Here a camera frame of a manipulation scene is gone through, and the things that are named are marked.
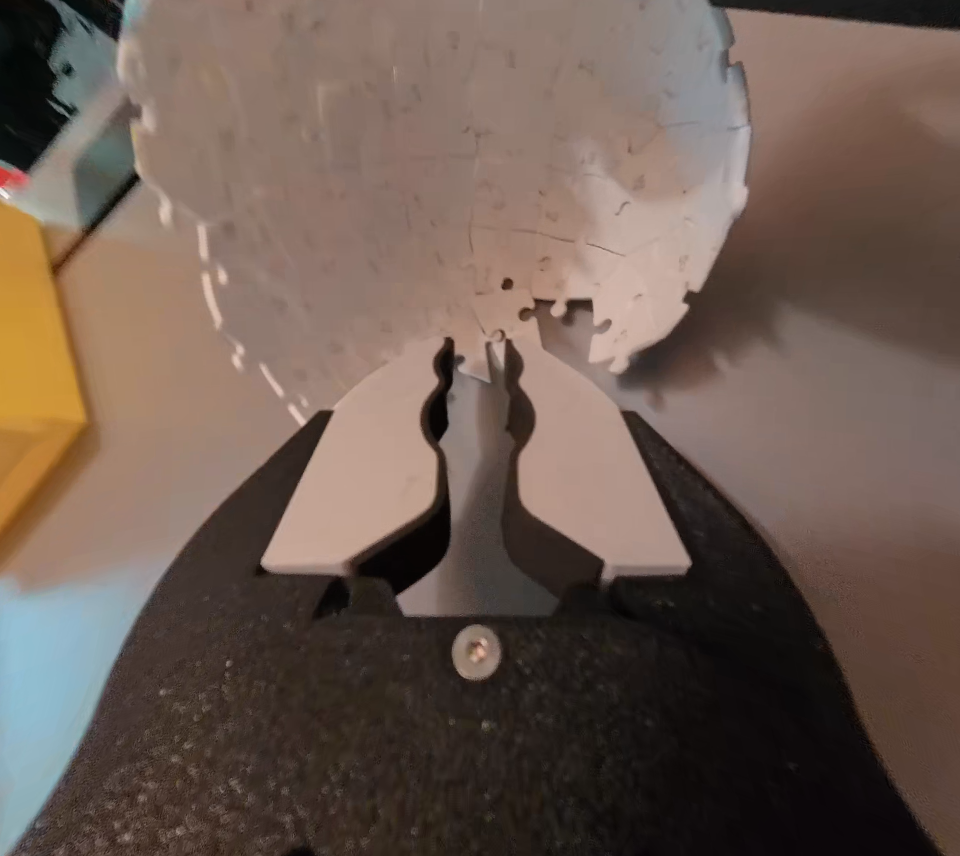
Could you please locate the yellow plastic bin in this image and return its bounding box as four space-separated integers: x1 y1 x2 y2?
0 203 93 535

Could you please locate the white puzzle piece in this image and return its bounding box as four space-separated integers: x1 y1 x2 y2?
453 338 511 385

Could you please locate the partly built puzzle ball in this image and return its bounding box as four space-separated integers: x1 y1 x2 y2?
116 0 751 426

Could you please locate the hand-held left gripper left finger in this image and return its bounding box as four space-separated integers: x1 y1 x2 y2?
261 337 459 598

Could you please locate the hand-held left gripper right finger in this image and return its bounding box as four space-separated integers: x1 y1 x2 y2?
501 338 693 598

